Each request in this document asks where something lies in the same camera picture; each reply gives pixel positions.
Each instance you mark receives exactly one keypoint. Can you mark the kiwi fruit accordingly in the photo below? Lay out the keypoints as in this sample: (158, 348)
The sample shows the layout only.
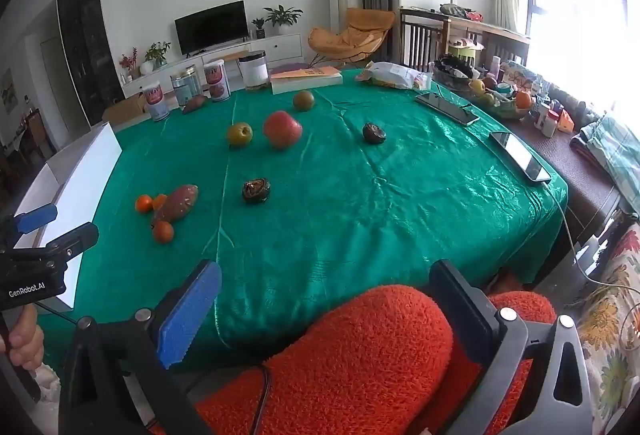
(240, 134)

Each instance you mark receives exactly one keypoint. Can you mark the small sweet potato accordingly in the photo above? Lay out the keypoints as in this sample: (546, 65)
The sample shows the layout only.
(195, 104)

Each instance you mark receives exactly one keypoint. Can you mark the wooden railed crib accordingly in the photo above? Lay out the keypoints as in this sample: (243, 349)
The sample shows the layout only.
(425, 40)

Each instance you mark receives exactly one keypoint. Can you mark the striped folded cloth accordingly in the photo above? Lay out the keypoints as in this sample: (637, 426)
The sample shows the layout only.
(610, 145)

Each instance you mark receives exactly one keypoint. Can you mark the black television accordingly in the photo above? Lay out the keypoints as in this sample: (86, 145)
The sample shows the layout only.
(211, 27)

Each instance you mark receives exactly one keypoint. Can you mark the teal and gold tin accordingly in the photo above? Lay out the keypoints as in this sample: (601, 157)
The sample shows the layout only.
(186, 86)

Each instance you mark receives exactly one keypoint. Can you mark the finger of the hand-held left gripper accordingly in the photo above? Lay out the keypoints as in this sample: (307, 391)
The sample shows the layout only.
(37, 216)
(75, 239)

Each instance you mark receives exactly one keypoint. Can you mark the small tangerine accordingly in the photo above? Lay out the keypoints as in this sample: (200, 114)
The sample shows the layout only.
(163, 231)
(144, 203)
(159, 201)

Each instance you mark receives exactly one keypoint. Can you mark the large green potted plant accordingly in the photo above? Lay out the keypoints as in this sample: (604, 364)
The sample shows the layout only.
(283, 17)

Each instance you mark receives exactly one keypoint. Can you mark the framed wall painting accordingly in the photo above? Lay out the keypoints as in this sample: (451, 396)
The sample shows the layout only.
(8, 90)

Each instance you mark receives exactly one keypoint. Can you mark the black smartphone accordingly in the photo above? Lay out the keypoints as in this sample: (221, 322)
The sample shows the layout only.
(520, 156)

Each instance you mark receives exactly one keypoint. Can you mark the person's left hand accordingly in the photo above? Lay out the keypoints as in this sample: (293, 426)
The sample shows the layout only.
(22, 340)

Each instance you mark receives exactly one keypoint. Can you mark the white television cabinet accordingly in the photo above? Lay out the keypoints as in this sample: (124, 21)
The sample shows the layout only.
(280, 47)

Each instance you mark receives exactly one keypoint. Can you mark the orange and white book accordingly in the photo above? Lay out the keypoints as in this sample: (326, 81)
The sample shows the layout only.
(306, 79)

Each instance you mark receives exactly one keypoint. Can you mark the black bag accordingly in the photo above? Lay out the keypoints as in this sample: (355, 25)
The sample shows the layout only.
(452, 67)

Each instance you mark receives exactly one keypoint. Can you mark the green plant in white pot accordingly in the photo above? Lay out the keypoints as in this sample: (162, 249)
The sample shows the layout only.
(157, 55)

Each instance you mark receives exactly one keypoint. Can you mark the brown cardboard box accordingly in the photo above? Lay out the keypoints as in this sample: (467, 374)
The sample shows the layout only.
(125, 111)

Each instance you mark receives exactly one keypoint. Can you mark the purple floor mat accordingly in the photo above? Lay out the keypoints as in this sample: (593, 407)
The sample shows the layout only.
(289, 65)

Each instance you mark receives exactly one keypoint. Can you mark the green tablecloth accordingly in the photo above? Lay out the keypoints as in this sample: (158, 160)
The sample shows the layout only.
(350, 215)

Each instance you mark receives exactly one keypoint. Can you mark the dark glass bookcase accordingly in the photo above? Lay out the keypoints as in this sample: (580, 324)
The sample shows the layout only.
(87, 45)

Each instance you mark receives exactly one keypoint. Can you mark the floral sofa cover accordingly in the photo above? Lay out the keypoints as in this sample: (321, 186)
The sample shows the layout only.
(615, 340)

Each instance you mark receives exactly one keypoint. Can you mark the red apple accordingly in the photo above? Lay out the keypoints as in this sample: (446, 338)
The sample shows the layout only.
(282, 129)

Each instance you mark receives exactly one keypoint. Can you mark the orange lounge chair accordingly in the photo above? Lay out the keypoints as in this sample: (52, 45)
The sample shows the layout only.
(355, 37)

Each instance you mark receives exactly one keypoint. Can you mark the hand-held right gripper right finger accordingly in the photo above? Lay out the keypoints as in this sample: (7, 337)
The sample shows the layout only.
(465, 310)

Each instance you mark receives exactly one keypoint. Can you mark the green plastic stool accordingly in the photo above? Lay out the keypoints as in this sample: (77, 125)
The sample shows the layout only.
(465, 50)

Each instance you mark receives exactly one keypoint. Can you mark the white bottle with red cap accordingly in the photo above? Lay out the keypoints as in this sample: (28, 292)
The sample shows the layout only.
(549, 124)

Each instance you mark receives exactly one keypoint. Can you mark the brown pear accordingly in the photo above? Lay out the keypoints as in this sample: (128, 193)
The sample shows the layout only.
(303, 100)

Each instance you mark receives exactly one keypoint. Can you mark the white cardboard box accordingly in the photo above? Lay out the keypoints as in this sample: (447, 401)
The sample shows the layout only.
(85, 185)

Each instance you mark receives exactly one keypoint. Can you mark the basket of mixed fruit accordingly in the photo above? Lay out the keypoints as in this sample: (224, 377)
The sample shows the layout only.
(505, 105)

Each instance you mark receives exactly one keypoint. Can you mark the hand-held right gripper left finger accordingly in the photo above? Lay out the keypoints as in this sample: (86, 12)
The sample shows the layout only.
(190, 315)

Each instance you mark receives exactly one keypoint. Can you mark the white plastic snack bag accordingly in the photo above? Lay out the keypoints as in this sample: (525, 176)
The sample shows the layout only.
(395, 75)

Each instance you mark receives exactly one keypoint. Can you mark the smartphone far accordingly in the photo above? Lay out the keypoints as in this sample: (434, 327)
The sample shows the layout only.
(447, 109)

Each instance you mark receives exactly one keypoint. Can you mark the large sweet potato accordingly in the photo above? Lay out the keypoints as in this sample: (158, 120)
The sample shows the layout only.
(177, 204)

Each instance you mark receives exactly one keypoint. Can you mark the red flower arrangement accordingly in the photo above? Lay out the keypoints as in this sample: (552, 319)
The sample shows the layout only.
(129, 64)

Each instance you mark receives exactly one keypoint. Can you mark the low wooden bench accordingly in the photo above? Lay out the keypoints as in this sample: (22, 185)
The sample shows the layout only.
(230, 56)

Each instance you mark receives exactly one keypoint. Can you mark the white and red tin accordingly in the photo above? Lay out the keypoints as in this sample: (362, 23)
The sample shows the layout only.
(217, 80)

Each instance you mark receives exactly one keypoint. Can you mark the wooden dining chair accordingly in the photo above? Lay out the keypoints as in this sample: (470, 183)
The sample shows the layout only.
(32, 132)

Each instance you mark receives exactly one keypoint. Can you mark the dark wrinkled fruit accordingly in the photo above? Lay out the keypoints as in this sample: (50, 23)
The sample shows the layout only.
(256, 190)
(374, 133)

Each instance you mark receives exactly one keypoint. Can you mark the small dark potted plant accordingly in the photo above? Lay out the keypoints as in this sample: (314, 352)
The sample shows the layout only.
(259, 29)

